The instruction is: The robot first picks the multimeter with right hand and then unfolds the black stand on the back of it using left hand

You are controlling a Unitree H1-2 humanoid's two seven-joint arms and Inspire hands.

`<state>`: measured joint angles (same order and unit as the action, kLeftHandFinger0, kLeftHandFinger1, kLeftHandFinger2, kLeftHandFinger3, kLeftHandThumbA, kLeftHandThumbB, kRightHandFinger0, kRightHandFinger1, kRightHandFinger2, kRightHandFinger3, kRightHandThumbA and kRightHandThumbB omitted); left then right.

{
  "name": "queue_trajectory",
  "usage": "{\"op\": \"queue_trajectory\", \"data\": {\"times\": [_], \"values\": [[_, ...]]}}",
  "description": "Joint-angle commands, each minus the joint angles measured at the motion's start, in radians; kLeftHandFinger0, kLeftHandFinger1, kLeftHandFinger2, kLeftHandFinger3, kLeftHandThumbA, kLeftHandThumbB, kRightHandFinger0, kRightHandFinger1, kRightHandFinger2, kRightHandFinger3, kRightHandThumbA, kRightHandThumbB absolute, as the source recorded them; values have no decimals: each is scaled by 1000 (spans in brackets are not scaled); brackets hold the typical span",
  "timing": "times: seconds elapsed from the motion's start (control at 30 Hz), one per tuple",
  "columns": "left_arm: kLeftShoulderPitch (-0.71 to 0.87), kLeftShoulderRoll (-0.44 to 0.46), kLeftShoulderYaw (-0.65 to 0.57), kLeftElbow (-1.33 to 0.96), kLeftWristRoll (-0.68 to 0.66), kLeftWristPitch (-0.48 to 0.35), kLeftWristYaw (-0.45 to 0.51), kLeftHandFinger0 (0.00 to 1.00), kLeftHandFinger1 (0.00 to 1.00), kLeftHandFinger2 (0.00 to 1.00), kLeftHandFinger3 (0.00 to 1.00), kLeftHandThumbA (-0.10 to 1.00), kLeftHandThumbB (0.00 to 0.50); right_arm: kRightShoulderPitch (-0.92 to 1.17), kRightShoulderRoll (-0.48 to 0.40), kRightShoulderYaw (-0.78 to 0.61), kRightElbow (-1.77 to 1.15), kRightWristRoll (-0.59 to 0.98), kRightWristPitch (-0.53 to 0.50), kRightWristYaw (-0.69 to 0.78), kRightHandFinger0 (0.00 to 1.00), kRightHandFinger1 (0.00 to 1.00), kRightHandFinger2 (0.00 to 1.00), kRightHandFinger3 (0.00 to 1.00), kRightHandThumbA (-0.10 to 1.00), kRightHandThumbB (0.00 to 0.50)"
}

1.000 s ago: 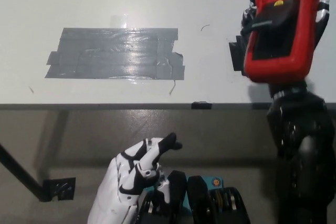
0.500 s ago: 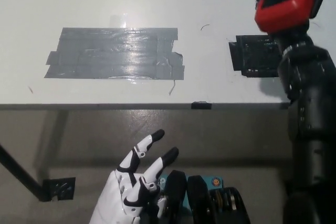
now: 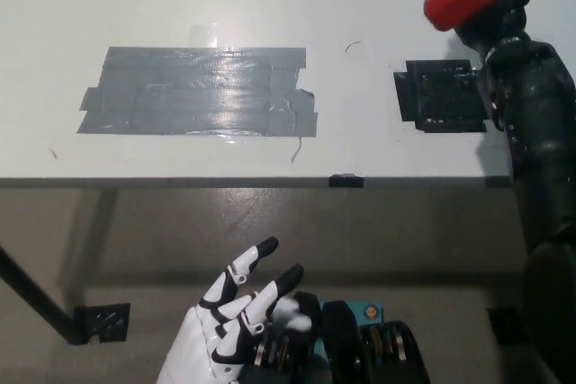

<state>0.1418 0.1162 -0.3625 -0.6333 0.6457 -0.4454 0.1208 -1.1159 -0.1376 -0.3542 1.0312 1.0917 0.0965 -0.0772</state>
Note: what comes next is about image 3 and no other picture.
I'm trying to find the black right hand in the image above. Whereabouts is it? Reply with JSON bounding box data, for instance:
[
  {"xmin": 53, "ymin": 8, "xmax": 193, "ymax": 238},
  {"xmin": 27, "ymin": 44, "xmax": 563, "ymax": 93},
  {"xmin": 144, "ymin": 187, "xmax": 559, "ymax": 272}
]
[{"xmin": 454, "ymin": 0, "xmax": 541, "ymax": 60}]

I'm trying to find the white and black left hand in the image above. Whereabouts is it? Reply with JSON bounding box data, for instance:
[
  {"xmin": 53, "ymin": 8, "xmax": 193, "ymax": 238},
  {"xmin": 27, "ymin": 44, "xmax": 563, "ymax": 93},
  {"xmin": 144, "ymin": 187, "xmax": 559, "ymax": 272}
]
[{"xmin": 155, "ymin": 236, "xmax": 314, "ymax": 384}]

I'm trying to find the black and teal robot torso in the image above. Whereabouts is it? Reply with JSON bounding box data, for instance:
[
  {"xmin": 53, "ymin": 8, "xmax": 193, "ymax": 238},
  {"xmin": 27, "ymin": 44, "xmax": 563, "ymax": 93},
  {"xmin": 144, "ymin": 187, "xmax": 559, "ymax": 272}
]
[{"xmin": 242, "ymin": 291, "xmax": 428, "ymax": 384}]

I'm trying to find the black tape patch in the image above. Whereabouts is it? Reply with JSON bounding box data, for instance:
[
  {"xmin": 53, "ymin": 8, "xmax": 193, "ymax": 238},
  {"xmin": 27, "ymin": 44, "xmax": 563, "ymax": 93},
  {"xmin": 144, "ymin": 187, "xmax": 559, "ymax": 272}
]
[{"xmin": 393, "ymin": 58, "xmax": 490, "ymax": 134}]

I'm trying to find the black table leg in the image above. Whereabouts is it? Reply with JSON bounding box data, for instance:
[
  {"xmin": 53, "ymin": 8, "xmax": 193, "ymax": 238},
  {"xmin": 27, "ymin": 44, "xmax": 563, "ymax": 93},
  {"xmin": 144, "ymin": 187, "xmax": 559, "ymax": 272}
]
[{"xmin": 0, "ymin": 242, "xmax": 86, "ymax": 347}]

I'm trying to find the grey duct tape patch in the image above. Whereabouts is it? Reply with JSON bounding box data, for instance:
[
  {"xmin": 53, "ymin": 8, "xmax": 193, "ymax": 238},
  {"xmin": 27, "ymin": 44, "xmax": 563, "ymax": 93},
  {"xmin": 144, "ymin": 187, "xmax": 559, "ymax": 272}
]
[{"xmin": 76, "ymin": 46, "xmax": 319, "ymax": 138}]

